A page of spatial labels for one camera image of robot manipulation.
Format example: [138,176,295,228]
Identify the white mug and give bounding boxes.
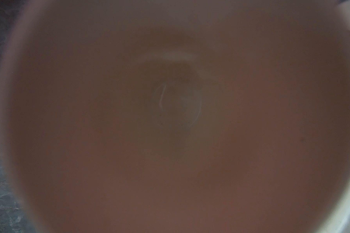
[0,1,350,233]

